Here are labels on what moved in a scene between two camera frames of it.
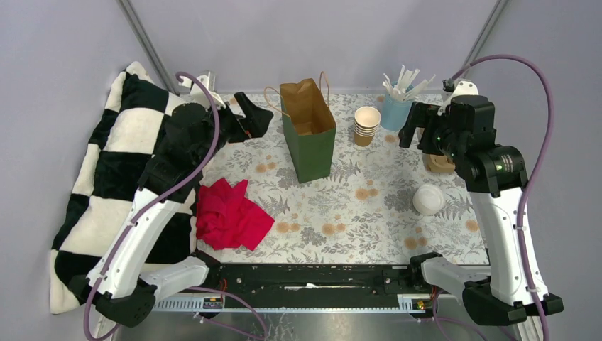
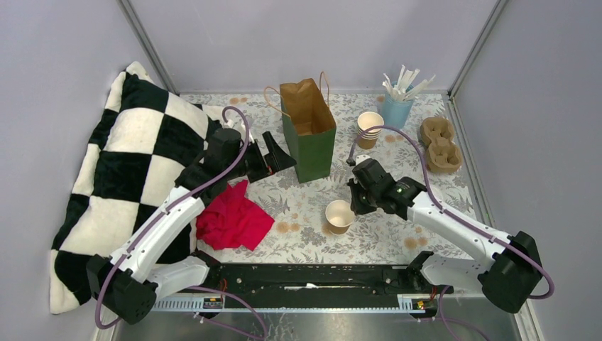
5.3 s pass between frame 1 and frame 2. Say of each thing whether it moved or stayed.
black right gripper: moved
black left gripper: moved
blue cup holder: stayed
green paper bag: stayed
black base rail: stayed
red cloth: stayed
